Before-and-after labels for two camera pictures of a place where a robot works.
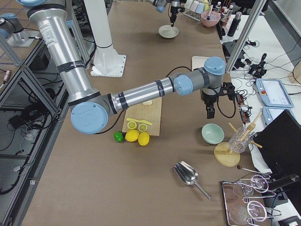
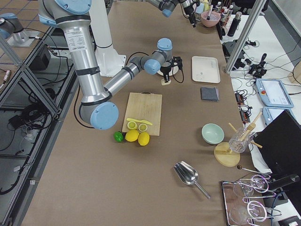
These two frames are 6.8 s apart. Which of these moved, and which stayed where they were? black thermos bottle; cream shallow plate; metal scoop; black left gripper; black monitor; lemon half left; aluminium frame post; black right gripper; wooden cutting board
Moved: black right gripper; cream shallow plate; black left gripper
Stayed: aluminium frame post; metal scoop; lemon half left; wooden cutting board; black thermos bottle; black monitor
